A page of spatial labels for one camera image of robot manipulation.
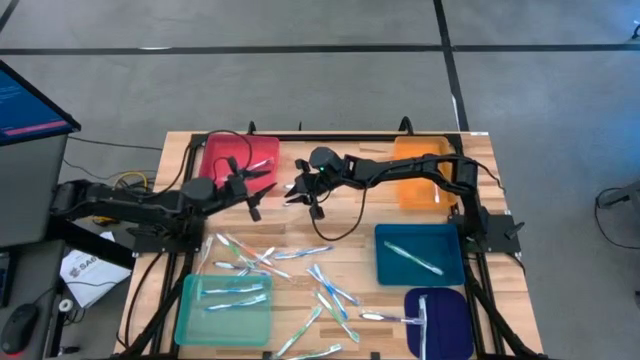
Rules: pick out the navy blue flat tray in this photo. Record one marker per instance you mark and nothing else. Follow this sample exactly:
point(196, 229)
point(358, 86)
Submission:
point(450, 325)

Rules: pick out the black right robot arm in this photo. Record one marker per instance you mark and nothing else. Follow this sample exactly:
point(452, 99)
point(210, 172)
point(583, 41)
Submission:
point(400, 170)

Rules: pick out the blue screen monitor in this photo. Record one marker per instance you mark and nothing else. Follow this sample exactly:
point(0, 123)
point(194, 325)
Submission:
point(25, 105)

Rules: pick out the orange translucent plastic bin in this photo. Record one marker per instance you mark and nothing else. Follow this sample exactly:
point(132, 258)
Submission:
point(420, 197)

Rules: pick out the black desk crossbar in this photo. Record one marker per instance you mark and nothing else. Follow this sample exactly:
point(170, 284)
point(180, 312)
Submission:
point(90, 245)

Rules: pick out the red translucent plastic bin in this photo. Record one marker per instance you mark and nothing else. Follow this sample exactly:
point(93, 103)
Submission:
point(220, 150)

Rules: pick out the black floor object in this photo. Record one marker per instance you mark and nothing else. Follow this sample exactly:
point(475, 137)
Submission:
point(636, 32)

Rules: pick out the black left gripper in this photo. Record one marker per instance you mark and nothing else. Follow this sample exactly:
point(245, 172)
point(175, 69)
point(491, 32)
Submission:
point(235, 189)

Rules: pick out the white tape roll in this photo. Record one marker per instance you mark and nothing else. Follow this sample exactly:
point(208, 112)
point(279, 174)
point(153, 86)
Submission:
point(65, 305)

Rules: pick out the black computer mouse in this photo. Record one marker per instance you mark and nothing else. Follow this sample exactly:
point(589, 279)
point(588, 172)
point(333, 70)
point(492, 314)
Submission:
point(20, 327)

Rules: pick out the black table clamp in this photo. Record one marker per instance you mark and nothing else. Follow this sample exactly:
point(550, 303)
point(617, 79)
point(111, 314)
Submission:
point(406, 120)
point(251, 129)

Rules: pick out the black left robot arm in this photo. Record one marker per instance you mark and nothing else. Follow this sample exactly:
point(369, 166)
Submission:
point(125, 205)

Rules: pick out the green translucent plastic bin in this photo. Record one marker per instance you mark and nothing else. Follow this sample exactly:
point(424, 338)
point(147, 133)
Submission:
point(225, 325)

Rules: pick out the teal blue plastic bin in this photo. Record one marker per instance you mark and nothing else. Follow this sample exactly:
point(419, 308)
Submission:
point(450, 240)

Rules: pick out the white printed paper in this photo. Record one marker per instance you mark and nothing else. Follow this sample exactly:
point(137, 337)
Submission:
point(95, 280)

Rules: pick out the orange toothbrush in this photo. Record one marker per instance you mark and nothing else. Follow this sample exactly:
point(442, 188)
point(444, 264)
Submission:
point(206, 252)
point(436, 196)
point(250, 250)
point(277, 272)

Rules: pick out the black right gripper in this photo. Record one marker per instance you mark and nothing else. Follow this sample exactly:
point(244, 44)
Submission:
point(312, 185)

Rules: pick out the grey stand foot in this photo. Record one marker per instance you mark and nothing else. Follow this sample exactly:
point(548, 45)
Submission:
point(620, 195)

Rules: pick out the blue toothbrush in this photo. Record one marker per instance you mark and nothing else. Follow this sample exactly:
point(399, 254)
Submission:
point(235, 289)
point(330, 295)
point(240, 302)
point(305, 252)
point(345, 295)

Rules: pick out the green toothbrush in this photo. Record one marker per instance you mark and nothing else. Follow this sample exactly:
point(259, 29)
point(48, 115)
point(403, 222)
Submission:
point(340, 320)
point(231, 247)
point(320, 352)
point(300, 331)
point(415, 259)

